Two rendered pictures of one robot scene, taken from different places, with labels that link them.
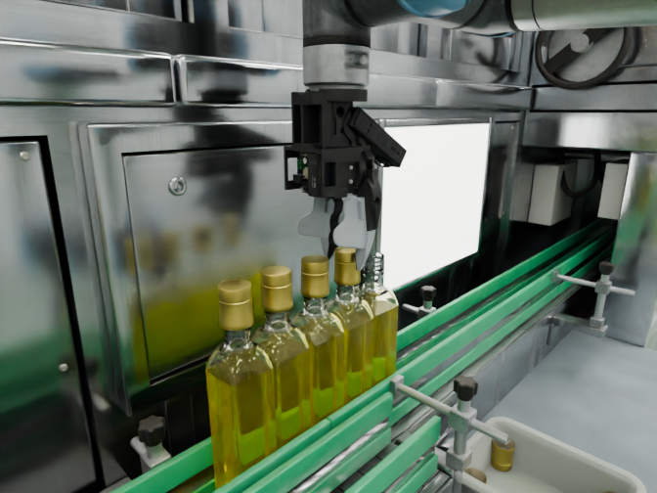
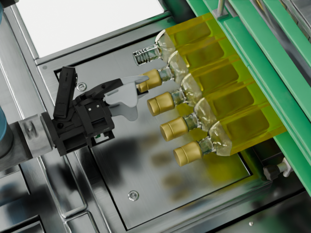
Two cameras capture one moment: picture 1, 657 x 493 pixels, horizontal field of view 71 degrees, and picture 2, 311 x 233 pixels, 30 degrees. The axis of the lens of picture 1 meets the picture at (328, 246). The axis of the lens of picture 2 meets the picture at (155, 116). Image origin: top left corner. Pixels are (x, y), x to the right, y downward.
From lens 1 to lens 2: 0.60 m
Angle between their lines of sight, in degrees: 19
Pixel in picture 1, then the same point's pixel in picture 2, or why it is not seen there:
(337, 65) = (38, 140)
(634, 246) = not seen: outside the picture
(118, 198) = (150, 225)
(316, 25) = (22, 158)
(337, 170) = (95, 119)
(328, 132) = (75, 130)
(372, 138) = (66, 99)
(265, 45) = (28, 167)
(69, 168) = not seen: outside the picture
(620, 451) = not seen: outside the picture
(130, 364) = (241, 190)
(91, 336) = (230, 215)
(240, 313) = (191, 151)
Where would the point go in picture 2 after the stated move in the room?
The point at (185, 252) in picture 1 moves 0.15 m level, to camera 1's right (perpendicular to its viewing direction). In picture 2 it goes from (170, 178) to (147, 111)
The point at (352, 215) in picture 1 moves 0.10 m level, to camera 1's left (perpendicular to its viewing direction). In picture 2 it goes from (117, 97) to (133, 144)
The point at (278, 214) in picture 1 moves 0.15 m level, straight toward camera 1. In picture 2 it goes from (129, 124) to (147, 135)
